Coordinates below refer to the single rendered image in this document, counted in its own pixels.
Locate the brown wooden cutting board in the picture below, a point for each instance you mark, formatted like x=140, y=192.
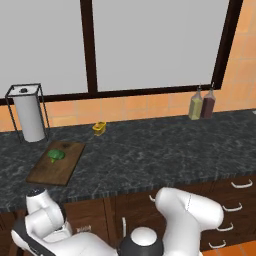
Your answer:
x=63, y=166

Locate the olive oil bottle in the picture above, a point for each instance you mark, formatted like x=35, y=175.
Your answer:
x=195, y=107

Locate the dark window frame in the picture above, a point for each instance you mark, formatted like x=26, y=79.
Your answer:
x=88, y=50

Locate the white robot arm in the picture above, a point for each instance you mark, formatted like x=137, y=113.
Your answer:
x=186, y=216

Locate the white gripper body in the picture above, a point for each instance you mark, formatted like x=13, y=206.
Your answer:
x=63, y=230

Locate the dark wooden drawer front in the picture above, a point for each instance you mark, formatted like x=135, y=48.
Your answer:
x=236, y=242
x=226, y=190
x=246, y=207
x=243, y=227

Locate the dark wooden cupboard door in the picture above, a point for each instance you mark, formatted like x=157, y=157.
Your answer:
x=136, y=210
x=90, y=213
x=6, y=226

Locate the yellow peeler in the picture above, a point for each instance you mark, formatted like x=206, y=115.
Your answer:
x=99, y=128

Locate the green broccoli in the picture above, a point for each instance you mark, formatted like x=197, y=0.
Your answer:
x=56, y=154

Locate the white paper towel roll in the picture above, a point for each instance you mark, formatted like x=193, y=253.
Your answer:
x=30, y=116

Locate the dark red vinegar bottle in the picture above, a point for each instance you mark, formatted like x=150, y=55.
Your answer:
x=208, y=106

